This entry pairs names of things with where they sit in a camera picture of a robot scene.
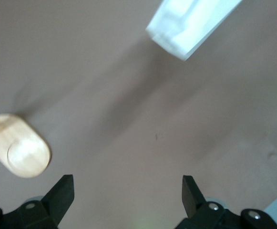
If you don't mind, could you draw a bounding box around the white faceted cup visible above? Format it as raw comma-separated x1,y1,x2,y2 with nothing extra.
145,0,244,62

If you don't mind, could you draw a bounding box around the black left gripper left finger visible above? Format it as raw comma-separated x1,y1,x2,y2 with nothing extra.
3,175,75,229

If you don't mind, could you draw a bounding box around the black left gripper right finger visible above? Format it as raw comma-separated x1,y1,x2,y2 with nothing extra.
176,176,241,229

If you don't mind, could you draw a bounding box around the wooden cup rack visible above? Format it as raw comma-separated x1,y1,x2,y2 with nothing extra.
0,114,51,178

